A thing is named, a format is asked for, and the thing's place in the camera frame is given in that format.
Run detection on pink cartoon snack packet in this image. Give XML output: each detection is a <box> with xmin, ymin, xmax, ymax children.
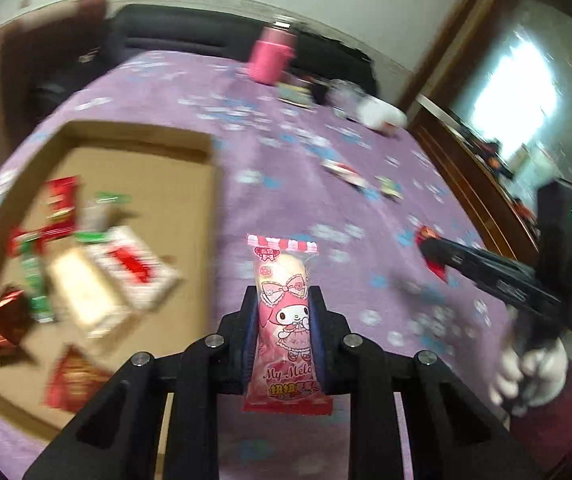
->
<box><xmin>243</xmin><ymin>233</ymin><xmax>331</xmax><ymax>416</ymax></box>

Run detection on cream wafer packet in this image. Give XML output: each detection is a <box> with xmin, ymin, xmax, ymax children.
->
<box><xmin>46</xmin><ymin>250</ymin><xmax>135</xmax><ymax>339</ymax></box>

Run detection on small green white candy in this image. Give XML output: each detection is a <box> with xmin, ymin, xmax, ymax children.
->
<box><xmin>376</xmin><ymin>176</ymin><xmax>405</xmax><ymax>200</ymax></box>

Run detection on glass window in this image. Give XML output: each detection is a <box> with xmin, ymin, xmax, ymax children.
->
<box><xmin>473</xmin><ymin>32</ymin><xmax>554</xmax><ymax>153</ymax></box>

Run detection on pink thermos with knitted sleeve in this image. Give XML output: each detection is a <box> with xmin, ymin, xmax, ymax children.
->
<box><xmin>248</xmin><ymin>16</ymin><xmax>299</xmax><ymax>86</ymax></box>

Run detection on wooden cabinet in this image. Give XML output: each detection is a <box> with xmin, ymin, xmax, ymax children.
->
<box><xmin>410</xmin><ymin>95</ymin><xmax>572</xmax><ymax>273</ymax></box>

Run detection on white plastic jar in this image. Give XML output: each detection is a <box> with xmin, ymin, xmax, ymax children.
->
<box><xmin>358</xmin><ymin>96</ymin><xmax>409</xmax><ymax>136</ymax></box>

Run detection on small red candy packet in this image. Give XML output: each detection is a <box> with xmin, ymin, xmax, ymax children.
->
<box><xmin>7</xmin><ymin>225</ymin><xmax>74</xmax><ymax>259</ymax></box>

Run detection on clear green-edged snack packet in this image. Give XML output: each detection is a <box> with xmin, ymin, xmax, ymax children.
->
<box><xmin>77</xmin><ymin>191</ymin><xmax>132</xmax><ymax>244</ymax></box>

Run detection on white red striped snack packet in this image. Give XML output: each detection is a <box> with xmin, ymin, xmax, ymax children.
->
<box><xmin>88</xmin><ymin>225</ymin><xmax>183</xmax><ymax>311</ymax></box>
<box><xmin>321</xmin><ymin>157</ymin><xmax>367</xmax><ymax>189</ymax></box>

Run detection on small red triangular packet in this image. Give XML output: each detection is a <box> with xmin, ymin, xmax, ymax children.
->
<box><xmin>413</xmin><ymin>225</ymin><xmax>449</xmax><ymax>282</ymax></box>

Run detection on person's right hand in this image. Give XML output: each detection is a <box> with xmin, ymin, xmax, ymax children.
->
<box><xmin>488</xmin><ymin>337</ymin><xmax>569</xmax><ymax>408</ymax></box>

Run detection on clear plastic cup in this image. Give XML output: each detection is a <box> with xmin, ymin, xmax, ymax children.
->
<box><xmin>328</xmin><ymin>80</ymin><xmax>367</xmax><ymax>118</ymax></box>

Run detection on brown chair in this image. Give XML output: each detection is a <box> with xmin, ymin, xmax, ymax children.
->
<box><xmin>0</xmin><ymin>0</ymin><xmax>112</xmax><ymax>128</ymax></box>

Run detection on wooden door frame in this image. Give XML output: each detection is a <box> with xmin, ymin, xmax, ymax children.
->
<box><xmin>398</xmin><ymin>0</ymin><xmax>514</xmax><ymax>111</ymax></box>

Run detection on cardboard box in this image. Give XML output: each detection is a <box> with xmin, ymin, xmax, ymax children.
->
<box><xmin>0</xmin><ymin>120</ymin><xmax>224</xmax><ymax>443</ymax></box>

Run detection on black sofa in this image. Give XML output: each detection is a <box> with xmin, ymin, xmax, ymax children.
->
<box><xmin>106</xmin><ymin>4</ymin><xmax>377</xmax><ymax>97</ymax></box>

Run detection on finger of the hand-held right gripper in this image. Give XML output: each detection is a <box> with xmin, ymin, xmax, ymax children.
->
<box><xmin>418</xmin><ymin>234</ymin><xmax>536</xmax><ymax>281</ymax></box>
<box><xmin>426</xmin><ymin>252</ymin><xmax>516</xmax><ymax>306</ymax></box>

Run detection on person's right forearm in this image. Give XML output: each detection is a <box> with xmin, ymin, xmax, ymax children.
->
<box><xmin>508</xmin><ymin>360</ymin><xmax>572</xmax><ymax>478</ymax></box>

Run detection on dark red foil packet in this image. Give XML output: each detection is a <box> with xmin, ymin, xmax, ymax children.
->
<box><xmin>0</xmin><ymin>287</ymin><xmax>37</xmax><ymax>367</ymax></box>
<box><xmin>45</xmin><ymin>345</ymin><xmax>113</xmax><ymax>412</ymax></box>

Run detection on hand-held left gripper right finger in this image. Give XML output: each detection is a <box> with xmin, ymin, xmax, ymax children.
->
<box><xmin>308</xmin><ymin>285</ymin><xmax>541</xmax><ymax>480</ymax></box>

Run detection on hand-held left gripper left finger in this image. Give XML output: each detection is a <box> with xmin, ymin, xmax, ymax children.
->
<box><xmin>21</xmin><ymin>287</ymin><xmax>259</xmax><ymax>480</ymax></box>

